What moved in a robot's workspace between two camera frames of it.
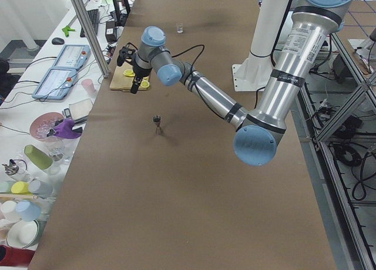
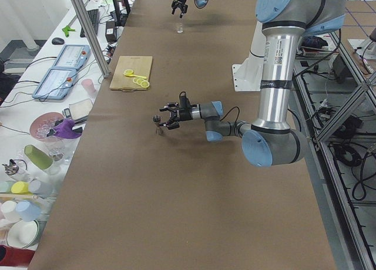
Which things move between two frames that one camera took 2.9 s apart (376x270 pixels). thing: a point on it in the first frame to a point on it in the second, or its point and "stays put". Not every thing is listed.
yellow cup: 20,188 stays put
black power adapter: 110,31 stays put
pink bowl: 41,125 stays put
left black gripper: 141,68 to 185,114
